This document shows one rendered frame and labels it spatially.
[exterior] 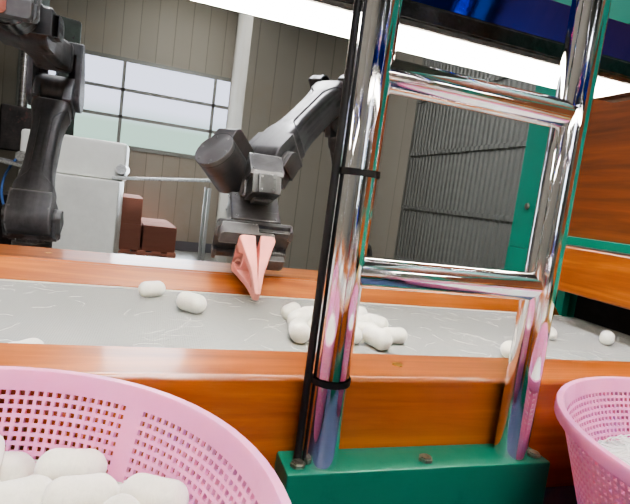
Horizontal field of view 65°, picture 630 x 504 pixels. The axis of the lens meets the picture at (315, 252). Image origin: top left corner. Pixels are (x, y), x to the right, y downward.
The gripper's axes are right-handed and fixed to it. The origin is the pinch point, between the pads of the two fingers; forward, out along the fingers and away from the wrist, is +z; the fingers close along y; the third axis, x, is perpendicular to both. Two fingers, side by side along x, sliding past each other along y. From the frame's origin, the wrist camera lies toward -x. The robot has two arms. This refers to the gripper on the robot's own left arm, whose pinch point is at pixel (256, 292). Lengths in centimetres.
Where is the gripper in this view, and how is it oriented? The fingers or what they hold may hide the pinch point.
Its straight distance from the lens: 62.2
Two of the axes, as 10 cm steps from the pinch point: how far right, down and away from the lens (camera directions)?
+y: 9.5, 0.9, 3.1
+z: 1.5, 7.5, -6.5
